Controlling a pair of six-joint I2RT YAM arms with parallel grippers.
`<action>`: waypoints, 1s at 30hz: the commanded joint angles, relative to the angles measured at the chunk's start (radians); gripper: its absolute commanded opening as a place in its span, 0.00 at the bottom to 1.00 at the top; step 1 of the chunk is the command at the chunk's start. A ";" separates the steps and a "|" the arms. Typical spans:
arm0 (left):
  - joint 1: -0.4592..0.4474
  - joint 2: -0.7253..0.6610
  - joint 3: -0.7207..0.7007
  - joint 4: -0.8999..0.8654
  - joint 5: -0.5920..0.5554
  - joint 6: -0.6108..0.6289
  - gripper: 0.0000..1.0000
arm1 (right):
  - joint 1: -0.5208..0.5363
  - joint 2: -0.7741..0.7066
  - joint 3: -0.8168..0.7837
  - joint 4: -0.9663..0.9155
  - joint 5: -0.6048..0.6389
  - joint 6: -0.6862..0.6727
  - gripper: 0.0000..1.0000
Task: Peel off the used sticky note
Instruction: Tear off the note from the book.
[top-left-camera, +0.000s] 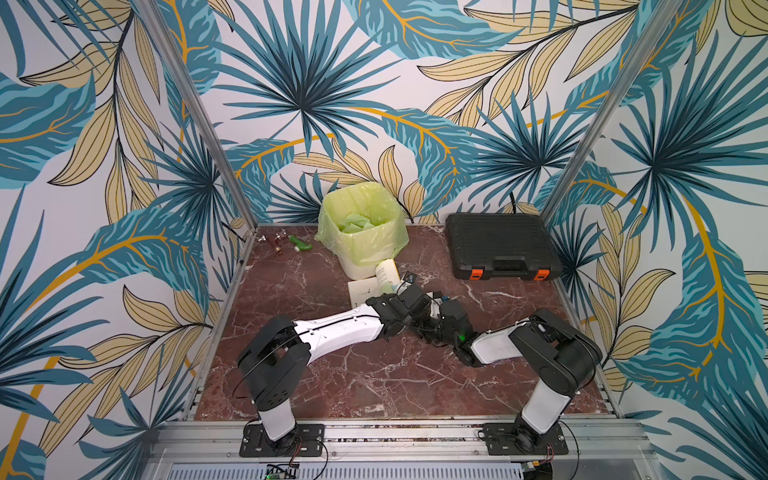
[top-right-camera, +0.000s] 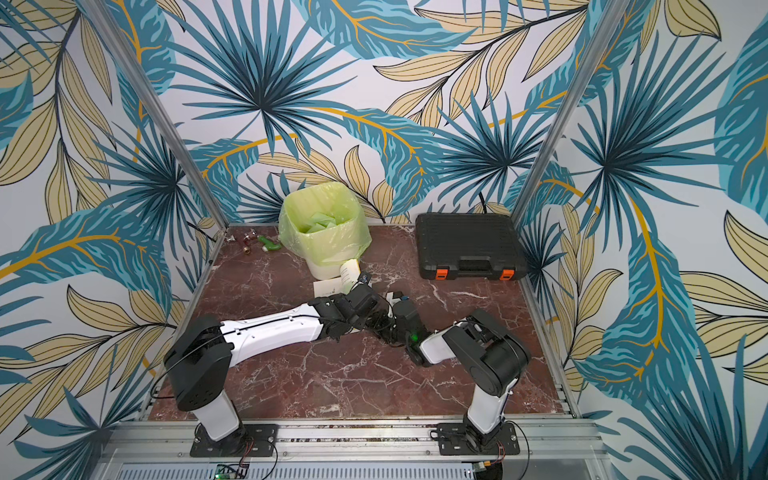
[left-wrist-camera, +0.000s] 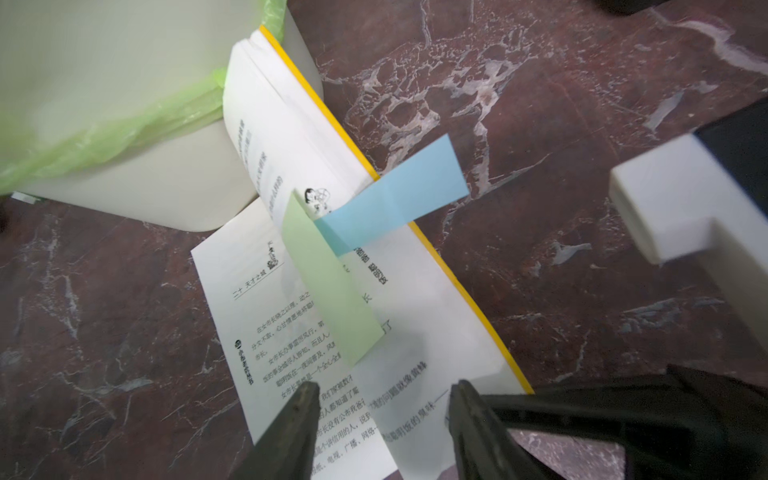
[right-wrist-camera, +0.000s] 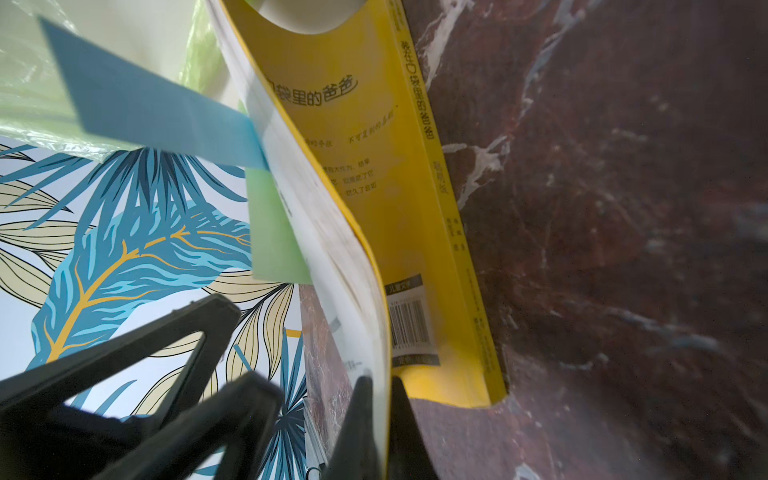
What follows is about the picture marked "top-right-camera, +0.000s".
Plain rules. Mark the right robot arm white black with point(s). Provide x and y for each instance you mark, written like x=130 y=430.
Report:
x=492 y=356

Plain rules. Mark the yellow children's book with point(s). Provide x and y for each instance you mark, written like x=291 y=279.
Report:
x=342 y=284

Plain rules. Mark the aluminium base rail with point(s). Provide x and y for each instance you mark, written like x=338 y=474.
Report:
x=551 y=447

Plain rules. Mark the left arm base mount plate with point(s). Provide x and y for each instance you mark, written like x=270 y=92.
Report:
x=248 y=440

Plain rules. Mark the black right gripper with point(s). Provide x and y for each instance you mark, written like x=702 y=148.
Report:
x=395 y=309

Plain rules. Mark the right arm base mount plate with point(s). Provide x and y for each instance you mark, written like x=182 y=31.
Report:
x=463 y=439

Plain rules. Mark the white bin green bag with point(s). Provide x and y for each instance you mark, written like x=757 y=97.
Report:
x=325 y=225

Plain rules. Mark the green toy on table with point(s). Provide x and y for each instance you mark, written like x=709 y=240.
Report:
x=267 y=244

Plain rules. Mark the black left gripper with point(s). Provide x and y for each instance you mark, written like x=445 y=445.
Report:
x=363 y=321

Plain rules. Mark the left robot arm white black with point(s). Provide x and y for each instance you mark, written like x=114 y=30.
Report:
x=199 y=361

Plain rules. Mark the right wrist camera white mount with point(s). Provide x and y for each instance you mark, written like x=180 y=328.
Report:
x=395 y=297

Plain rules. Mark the black plastic tool case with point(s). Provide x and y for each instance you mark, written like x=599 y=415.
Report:
x=458 y=245

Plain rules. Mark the green circuit board with wires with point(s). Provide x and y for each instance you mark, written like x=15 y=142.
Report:
x=230 y=471

